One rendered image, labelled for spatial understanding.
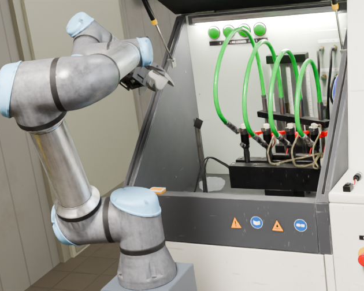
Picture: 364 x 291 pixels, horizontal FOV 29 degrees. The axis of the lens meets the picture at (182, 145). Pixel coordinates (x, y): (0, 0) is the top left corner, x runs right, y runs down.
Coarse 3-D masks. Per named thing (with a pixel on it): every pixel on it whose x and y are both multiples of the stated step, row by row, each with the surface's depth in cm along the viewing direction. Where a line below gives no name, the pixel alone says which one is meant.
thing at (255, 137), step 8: (264, 40) 225; (256, 48) 220; (272, 48) 231; (272, 56) 234; (248, 64) 216; (248, 72) 215; (280, 80) 238; (280, 88) 239; (280, 96) 240; (280, 104) 241; (280, 112) 242; (248, 128) 215; (256, 136) 219; (264, 144) 226
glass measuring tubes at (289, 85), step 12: (288, 60) 244; (300, 60) 242; (288, 72) 248; (276, 84) 250; (288, 84) 250; (276, 96) 251; (288, 96) 251; (276, 108) 252; (288, 108) 251; (312, 108) 248; (276, 120) 254; (276, 144) 257; (300, 144) 252
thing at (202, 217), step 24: (168, 192) 226; (192, 192) 222; (168, 216) 226; (192, 216) 221; (216, 216) 217; (240, 216) 213; (264, 216) 209; (288, 216) 205; (312, 216) 202; (168, 240) 229; (192, 240) 224; (216, 240) 220; (240, 240) 216; (264, 240) 212; (288, 240) 208; (312, 240) 204
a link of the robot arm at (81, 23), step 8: (80, 16) 190; (88, 16) 191; (72, 24) 191; (80, 24) 189; (88, 24) 190; (96, 24) 193; (72, 32) 190; (80, 32) 190; (88, 32) 190; (96, 32) 191; (104, 32) 194; (104, 40) 194
